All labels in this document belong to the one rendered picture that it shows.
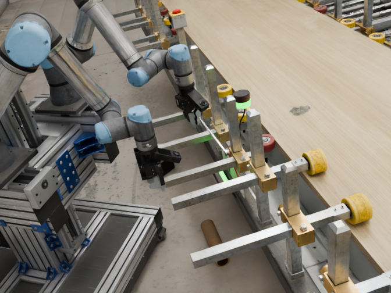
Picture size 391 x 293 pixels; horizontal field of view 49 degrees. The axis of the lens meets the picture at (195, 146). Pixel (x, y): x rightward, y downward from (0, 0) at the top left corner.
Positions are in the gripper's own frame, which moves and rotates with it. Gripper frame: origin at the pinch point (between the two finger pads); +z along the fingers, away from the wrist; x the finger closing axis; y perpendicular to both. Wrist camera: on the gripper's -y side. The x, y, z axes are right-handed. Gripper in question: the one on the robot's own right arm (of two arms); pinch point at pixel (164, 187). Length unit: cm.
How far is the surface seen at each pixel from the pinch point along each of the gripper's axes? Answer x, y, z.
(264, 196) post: 22.7, -31.8, -1.5
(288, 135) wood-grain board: 1, -51, -8
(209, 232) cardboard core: -43, -21, 74
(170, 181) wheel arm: 1.5, -2.7, -3.1
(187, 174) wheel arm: 1.1, -9.5, -3.7
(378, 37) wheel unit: -57, -129, -10
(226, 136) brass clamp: -20.0, -31.9, -1.2
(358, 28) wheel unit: -87, -137, -4
